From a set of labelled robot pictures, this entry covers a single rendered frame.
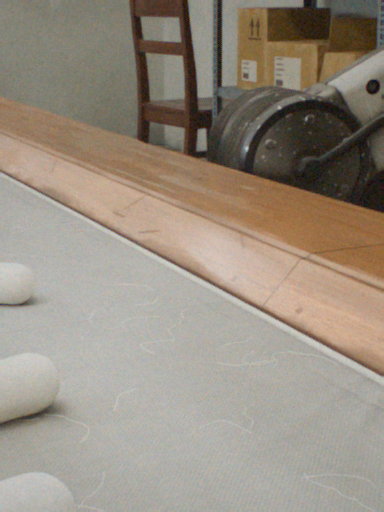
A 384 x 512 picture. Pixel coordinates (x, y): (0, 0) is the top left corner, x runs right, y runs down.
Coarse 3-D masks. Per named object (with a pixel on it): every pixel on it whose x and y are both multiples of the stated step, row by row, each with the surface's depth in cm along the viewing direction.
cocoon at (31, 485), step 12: (12, 480) 26; (24, 480) 26; (36, 480) 26; (48, 480) 26; (0, 492) 25; (12, 492) 26; (24, 492) 26; (36, 492) 26; (48, 492) 26; (60, 492) 26; (0, 504) 25; (12, 504) 25; (24, 504) 25; (36, 504) 26; (48, 504) 26; (60, 504) 26; (72, 504) 26
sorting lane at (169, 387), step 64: (0, 192) 76; (0, 256) 57; (64, 256) 57; (128, 256) 57; (0, 320) 46; (64, 320) 46; (128, 320) 46; (192, 320) 46; (256, 320) 45; (64, 384) 38; (128, 384) 38; (192, 384) 38; (256, 384) 38; (320, 384) 38; (0, 448) 33; (64, 448) 33; (128, 448) 33; (192, 448) 33; (256, 448) 33; (320, 448) 33
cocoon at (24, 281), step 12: (0, 264) 48; (12, 264) 48; (0, 276) 47; (12, 276) 47; (24, 276) 47; (0, 288) 47; (12, 288) 47; (24, 288) 47; (0, 300) 48; (12, 300) 47; (24, 300) 48
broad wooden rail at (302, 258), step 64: (0, 128) 94; (64, 128) 94; (64, 192) 73; (128, 192) 65; (192, 192) 63; (256, 192) 63; (192, 256) 54; (256, 256) 50; (320, 256) 47; (320, 320) 43
